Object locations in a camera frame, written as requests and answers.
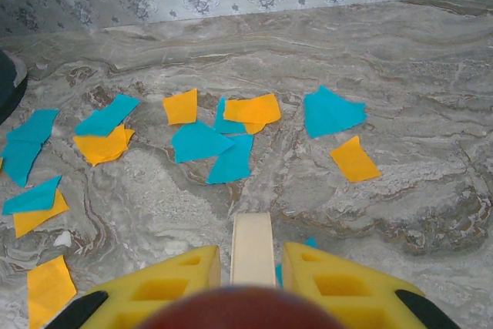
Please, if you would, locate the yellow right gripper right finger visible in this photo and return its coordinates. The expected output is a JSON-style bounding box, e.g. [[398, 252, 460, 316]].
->
[[282, 242, 462, 329]]

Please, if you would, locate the small white paper scrap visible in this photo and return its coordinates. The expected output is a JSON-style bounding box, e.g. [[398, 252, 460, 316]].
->
[[52, 230, 73, 247]]

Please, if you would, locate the dark blue trash bin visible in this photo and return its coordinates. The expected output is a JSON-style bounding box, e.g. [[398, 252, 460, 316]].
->
[[0, 49, 29, 126]]

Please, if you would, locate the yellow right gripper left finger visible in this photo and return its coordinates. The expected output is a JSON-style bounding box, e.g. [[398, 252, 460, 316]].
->
[[45, 244, 222, 329]]

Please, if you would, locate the cream wooden hand brush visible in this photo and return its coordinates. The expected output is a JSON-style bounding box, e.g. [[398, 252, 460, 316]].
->
[[136, 212, 342, 329]]

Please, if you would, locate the orange paper scrap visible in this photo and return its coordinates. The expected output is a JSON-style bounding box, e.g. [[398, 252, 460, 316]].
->
[[26, 254, 77, 329], [162, 88, 199, 126], [12, 189, 70, 238], [223, 92, 281, 136], [330, 135, 382, 183], [72, 124, 136, 167]]

